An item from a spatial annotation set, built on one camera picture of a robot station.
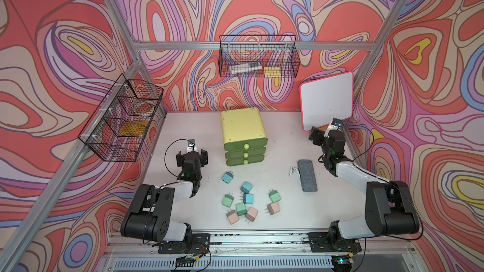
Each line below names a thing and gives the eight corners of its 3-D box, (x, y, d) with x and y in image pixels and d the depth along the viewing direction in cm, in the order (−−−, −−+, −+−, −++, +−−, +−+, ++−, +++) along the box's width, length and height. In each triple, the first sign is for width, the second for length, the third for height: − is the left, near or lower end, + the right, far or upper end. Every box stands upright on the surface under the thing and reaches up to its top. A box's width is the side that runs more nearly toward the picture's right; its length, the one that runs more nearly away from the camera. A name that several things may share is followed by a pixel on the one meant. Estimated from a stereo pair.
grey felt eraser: (302, 191, 89) (304, 189, 86) (296, 162, 99) (297, 159, 96) (317, 191, 89) (319, 189, 86) (309, 162, 99) (311, 159, 96)
